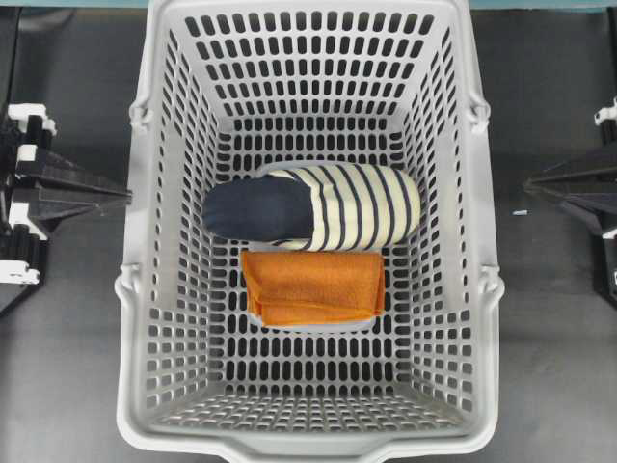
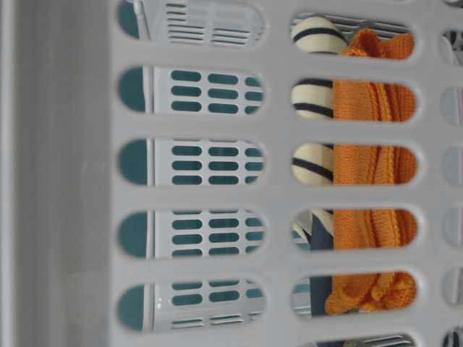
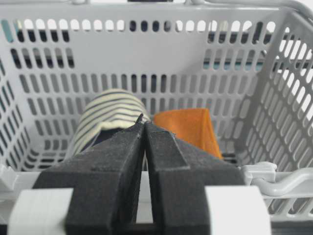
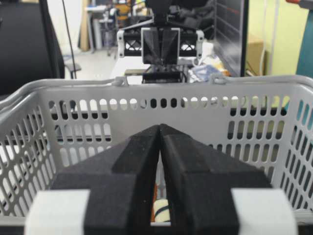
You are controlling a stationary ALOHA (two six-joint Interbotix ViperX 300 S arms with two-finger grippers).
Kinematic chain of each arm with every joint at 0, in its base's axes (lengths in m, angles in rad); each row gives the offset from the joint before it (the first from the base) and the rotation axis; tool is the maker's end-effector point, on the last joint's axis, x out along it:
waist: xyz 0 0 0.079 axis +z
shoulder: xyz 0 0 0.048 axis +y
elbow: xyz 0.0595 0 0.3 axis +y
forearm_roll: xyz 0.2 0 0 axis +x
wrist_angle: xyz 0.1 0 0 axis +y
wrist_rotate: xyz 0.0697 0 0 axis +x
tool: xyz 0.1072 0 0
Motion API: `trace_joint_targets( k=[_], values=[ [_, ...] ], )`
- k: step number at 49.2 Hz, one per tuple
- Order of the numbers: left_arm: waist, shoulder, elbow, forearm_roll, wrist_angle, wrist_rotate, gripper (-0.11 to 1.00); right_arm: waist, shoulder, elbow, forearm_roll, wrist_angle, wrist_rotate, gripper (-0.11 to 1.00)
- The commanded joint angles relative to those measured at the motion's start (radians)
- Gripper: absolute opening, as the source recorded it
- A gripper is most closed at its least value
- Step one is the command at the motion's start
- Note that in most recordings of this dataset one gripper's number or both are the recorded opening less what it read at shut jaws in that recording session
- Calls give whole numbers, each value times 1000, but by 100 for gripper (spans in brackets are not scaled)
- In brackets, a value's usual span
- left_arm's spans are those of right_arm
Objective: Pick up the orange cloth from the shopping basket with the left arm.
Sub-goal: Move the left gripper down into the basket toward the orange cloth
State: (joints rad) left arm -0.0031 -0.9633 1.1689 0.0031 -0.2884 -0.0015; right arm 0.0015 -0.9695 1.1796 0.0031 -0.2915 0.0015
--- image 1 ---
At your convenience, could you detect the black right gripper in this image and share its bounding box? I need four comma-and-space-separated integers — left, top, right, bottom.
524, 98, 616, 307

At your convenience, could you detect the grey plastic shopping basket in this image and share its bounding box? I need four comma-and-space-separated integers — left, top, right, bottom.
115, 1, 504, 462

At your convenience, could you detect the navy striped cream slipper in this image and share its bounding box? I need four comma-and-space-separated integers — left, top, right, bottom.
202, 163, 421, 252

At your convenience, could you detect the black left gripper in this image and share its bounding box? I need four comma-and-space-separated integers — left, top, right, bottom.
1, 103, 132, 316

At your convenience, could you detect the orange cloth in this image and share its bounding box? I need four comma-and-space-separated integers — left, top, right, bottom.
241, 251, 386, 328

